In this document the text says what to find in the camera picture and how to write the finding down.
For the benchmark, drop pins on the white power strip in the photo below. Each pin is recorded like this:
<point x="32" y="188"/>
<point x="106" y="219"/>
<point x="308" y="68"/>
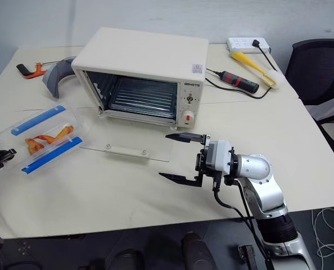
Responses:
<point x="244" y="43"/>

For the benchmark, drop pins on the grey curved plastic part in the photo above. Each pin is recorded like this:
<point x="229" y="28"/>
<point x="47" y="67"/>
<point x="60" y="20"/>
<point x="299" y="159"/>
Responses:
<point x="53" y="77"/>

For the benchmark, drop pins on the black office chair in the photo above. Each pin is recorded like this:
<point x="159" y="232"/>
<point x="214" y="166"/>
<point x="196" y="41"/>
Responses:
<point x="318" y="73"/>

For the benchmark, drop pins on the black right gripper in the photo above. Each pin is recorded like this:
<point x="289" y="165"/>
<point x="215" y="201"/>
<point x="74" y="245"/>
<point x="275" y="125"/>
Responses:
<point x="202" y="161"/>

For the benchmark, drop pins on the glass toaster oven door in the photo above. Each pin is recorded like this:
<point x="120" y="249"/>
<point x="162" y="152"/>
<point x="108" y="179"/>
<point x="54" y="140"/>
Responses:
<point x="155" y="149"/>

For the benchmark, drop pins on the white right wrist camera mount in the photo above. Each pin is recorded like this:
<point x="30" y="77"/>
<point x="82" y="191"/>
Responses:
<point x="221" y="154"/>

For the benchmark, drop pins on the red black electric screwdriver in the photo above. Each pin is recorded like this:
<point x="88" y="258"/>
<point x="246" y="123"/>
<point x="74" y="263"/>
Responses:
<point x="240" y="81"/>

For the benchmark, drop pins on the dark rounded shape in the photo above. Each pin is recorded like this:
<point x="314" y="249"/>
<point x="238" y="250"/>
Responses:
<point x="196" y="253"/>

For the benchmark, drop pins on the white toaster oven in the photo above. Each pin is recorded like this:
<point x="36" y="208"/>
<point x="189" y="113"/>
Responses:
<point x="139" y="56"/>

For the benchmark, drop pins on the orange black hand saw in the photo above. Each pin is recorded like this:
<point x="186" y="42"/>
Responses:
<point x="32" y="73"/>

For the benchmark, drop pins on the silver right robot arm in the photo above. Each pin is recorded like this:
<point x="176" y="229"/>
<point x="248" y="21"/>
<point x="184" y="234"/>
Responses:
<point x="262" y="180"/>

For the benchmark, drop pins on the red white oven knob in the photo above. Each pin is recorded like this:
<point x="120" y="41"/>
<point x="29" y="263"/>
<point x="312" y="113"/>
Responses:
<point x="188" y="117"/>

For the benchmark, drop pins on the orange fried food piece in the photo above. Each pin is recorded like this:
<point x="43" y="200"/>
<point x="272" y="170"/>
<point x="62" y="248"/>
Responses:
<point x="33" y="144"/>

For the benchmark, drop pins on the clear food container blue clips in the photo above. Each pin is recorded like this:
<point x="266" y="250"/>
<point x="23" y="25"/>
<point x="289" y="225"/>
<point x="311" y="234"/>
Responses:
<point x="32" y="121"/>

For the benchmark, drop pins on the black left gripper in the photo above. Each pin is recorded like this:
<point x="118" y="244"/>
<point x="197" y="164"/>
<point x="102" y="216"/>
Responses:
<point x="1" y="158"/>

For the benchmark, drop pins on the dark rectangular block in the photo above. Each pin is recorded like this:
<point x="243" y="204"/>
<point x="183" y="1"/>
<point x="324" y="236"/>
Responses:
<point x="247" y="257"/>

